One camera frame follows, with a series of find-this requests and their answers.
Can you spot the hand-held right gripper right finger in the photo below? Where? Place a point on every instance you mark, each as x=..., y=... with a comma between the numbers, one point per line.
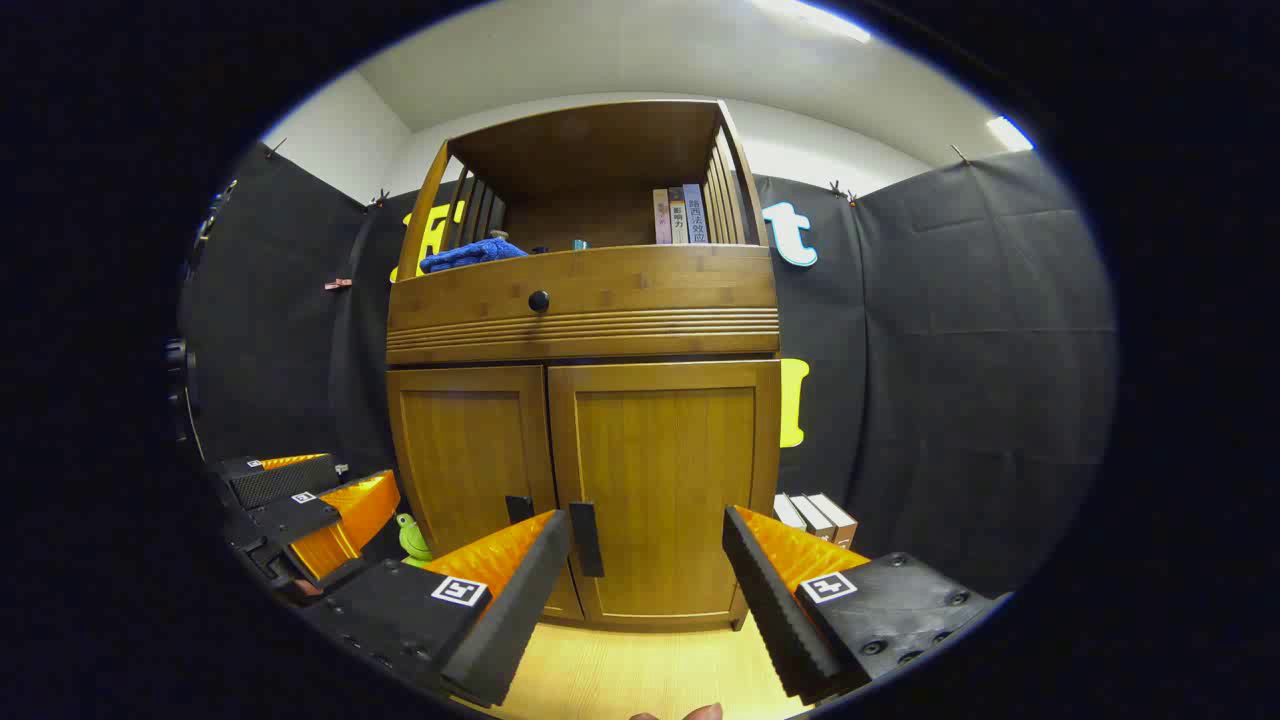
x=775, y=610

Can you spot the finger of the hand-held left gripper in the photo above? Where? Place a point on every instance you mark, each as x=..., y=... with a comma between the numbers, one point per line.
x=345, y=520
x=285, y=480

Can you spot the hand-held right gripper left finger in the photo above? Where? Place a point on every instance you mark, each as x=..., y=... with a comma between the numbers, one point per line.
x=505, y=610

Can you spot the wooden shoe cabinet door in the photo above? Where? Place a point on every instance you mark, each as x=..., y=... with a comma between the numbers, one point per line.
x=465, y=440
x=665, y=470

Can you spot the wooden double-door shoe cabinet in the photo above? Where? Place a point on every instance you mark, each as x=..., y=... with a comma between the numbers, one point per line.
x=600, y=150

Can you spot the wooden cabinet drawer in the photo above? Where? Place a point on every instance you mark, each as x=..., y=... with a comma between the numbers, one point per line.
x=640, y=285

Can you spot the green toy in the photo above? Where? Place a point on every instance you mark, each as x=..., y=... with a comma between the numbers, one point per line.
x=412, y=540

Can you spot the blue cloth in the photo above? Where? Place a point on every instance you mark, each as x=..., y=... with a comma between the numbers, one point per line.
x=470, y=255

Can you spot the black round drawer knob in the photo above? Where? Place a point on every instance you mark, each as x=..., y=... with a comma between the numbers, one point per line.
x=539, y=300

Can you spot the black backdrop cloth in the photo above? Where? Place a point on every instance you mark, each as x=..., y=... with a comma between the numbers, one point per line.
x=960, y=350

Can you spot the lavender book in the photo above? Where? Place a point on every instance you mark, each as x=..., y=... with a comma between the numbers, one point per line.
x=695, y=215

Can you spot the pink book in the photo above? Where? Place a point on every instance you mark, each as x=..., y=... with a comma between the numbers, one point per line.
x=662, y=220

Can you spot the small ceiling light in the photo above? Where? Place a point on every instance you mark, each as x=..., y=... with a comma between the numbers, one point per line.
x=1008, y=133

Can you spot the long ceiling light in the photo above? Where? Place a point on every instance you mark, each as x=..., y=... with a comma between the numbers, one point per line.
x=812, y=18

